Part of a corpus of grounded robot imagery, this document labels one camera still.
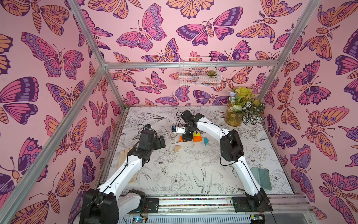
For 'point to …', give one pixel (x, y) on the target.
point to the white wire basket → (199, 77)
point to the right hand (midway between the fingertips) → (185, 133)
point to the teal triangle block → (206, 141)
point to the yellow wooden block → (198, 134)
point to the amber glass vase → (231, 118)
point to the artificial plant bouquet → (243, 100)
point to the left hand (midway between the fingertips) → (158, 138)
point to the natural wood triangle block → (177, 148)
